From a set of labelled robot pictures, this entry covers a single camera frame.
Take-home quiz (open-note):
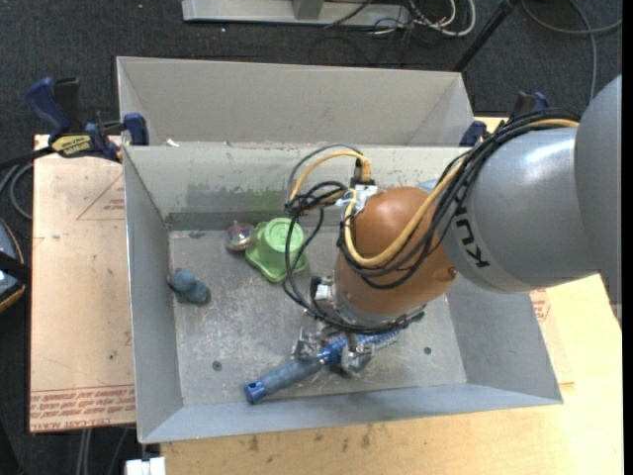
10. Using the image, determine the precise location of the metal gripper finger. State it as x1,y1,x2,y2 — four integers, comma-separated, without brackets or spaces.
296,328,325,349
291,343,321,365

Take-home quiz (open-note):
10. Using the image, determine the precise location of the green plastic cup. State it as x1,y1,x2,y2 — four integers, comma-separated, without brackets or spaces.
243,217,310,284

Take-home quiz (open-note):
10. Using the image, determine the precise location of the shiny iridescent spinning top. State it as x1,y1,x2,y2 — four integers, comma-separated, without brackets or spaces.
225,220,256,253

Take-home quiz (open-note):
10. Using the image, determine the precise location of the dark teal toy animal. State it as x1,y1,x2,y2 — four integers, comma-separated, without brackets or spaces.
167,267,213,307

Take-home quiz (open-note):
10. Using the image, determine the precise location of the grey metal bin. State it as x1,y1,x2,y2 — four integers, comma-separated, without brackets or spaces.
116,55,565,444

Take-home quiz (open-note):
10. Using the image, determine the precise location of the brown cardboard board, red print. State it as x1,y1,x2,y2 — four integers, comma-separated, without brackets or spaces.
29,134,578,434

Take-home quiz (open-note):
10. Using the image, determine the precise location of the blue handled tool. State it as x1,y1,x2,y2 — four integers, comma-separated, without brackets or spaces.
243,329,403,406

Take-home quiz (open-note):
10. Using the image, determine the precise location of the black cylinder on white bracket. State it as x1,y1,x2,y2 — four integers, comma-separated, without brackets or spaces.
309,274,338,304

